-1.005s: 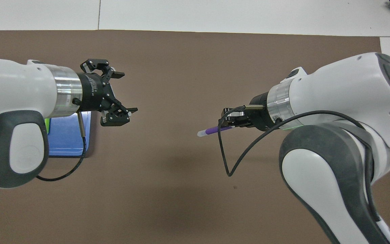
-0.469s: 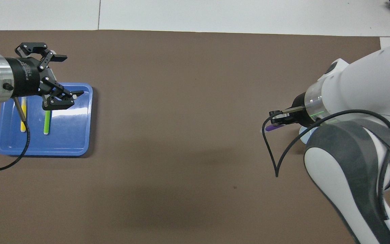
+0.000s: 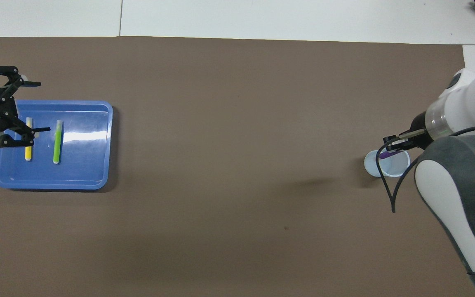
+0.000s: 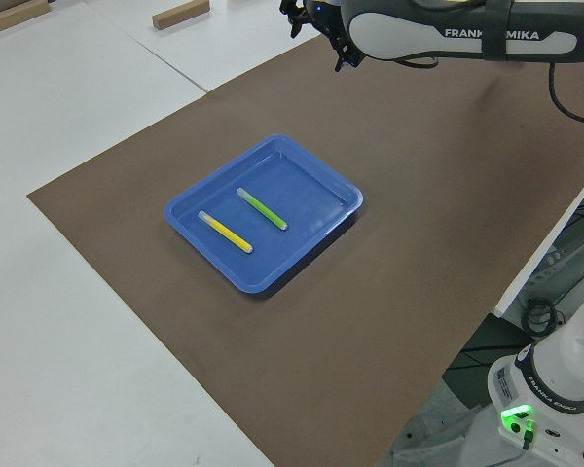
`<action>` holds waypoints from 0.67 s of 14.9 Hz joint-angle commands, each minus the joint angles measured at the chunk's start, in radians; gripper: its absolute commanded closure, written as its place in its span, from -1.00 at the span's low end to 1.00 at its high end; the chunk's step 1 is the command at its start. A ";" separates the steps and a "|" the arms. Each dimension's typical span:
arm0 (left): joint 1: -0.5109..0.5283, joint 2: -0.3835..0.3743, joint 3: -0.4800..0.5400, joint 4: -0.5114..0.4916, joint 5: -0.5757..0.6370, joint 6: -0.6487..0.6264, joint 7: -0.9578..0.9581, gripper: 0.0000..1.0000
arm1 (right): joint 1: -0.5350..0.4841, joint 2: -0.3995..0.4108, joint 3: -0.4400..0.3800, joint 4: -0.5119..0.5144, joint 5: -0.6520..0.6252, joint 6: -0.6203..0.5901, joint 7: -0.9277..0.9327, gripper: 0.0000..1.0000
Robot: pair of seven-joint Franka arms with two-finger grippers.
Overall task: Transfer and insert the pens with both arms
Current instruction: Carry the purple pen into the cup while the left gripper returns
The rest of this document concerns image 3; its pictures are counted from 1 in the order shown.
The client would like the translucent plastic cup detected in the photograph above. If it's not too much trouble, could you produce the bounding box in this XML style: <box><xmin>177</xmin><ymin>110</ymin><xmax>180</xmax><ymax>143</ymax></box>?
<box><xmin>364</xmin><ymin>149</ymin><xmax>410</xmax><ymax>178</ymax></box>

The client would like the yellow pen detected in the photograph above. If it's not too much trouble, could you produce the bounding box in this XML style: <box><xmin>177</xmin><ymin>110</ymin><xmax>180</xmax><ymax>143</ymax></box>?
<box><xmin>25</xmin><ymin>118</ymin><xmax>33</xmax><ymax>161</ymax></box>

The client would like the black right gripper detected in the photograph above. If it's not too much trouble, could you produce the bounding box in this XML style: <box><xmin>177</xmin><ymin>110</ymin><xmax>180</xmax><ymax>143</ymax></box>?
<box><xmin>383</xmin><ymin>111</ymin><xmax>434</xmax><ymax>154</ymax></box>

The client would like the green pen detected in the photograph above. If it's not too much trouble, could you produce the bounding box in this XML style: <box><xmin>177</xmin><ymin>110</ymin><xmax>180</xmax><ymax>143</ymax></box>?
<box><xmin>53</xmin><ymin>120</ymin><xmax>63</xmax><ymax>165</ymax></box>

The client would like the brown table mat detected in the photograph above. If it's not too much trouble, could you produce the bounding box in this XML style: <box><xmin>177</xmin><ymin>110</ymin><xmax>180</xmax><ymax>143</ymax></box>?
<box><xmin>0</xmin><ymin>36</ymin><xmax>475</xmax><ymax>297</ymax></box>

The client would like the blue plastic tray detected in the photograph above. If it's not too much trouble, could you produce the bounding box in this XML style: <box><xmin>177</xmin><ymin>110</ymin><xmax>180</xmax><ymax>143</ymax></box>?
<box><xmin>0</xmin><ymin>100</ymin><xmax>113</xmax><ymax>190</ymax></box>

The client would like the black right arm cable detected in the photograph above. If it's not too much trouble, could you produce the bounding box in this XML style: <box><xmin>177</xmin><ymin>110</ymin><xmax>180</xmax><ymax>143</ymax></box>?
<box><xmin>378</xmin><ymin>126</ymin><xmax>475</xmax><ymax>213</ymax></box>

